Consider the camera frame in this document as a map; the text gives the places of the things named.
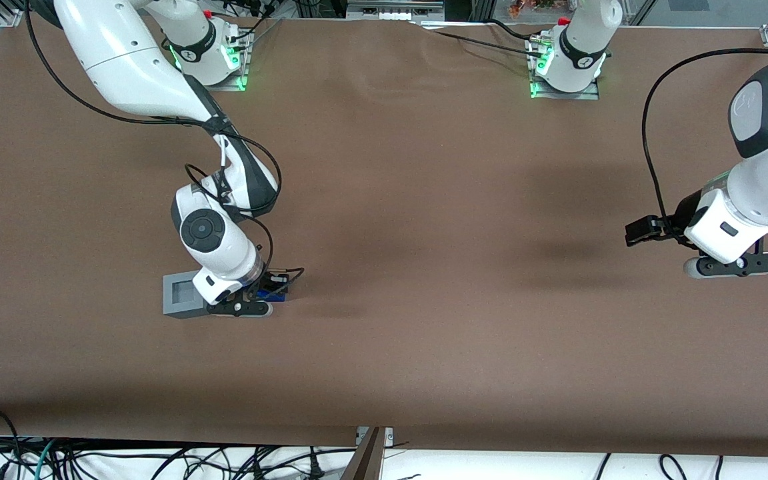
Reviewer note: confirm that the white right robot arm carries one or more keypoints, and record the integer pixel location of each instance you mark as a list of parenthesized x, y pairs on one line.
[(124, 60)]

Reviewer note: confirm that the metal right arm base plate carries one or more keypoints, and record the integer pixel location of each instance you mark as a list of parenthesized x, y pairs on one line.
[(234, 83)]

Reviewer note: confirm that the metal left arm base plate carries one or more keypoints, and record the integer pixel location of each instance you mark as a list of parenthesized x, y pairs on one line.
[(564, 94)]

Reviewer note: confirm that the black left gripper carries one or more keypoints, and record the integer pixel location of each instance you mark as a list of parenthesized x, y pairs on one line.
[(685, 214)]

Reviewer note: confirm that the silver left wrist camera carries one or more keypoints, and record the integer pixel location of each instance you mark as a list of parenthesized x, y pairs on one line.
[(737, 264)]

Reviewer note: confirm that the blue plastic part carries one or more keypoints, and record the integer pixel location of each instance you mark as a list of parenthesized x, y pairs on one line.
[(269, 295)]

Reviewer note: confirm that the dark metal post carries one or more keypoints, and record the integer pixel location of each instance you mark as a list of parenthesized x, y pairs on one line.
[(365, 460)]

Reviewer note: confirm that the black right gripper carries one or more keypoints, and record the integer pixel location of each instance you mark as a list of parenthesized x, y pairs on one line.
[(270, 278)]

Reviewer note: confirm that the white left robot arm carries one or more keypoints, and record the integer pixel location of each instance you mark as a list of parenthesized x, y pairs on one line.
[(764, 180)]

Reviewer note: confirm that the gray square hollow base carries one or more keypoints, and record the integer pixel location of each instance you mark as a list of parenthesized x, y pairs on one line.
[(170, 296)]

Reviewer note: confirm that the white connector strip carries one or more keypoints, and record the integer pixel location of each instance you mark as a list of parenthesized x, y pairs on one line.
[(394, 10)]

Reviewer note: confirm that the brown table cover sheet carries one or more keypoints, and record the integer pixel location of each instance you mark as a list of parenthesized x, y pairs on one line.
[(424, 266)]

